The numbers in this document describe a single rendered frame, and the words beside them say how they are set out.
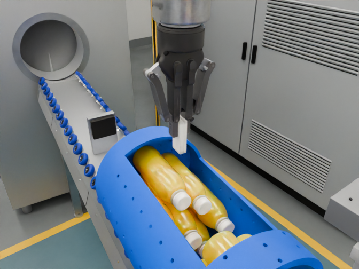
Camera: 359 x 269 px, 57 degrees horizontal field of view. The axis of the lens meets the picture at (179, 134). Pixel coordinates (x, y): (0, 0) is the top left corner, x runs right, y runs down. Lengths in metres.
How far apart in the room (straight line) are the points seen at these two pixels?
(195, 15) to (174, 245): 0.37
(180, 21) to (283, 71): 1.75
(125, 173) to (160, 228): 0.18
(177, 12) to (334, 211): 0.66
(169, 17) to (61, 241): 1.94
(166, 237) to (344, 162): 1.68
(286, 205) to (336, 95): 0.89
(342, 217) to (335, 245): 1.41
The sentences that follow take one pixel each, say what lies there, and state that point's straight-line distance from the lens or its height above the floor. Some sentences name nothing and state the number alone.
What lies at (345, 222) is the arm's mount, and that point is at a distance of 0.94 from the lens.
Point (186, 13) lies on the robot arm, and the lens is 0.49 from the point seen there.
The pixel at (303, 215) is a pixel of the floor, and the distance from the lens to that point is 2.47.
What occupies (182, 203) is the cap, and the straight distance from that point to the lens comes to 0.72.
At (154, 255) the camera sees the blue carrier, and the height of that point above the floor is 1.17.
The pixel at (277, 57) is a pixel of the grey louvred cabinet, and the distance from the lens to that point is 2.22.
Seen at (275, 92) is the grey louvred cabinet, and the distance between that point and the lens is 2.29.
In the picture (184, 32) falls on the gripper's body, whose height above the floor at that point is 1.53.
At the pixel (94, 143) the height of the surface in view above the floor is 0.98.
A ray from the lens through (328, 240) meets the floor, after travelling 2.36.
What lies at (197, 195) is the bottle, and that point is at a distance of 0.77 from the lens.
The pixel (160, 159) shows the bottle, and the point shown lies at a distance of 0.79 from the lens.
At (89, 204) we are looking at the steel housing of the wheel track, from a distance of 1.17.
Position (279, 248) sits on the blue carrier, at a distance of 0.56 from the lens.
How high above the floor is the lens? 1.65
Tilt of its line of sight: 32 degrees down
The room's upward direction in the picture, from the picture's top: straight up
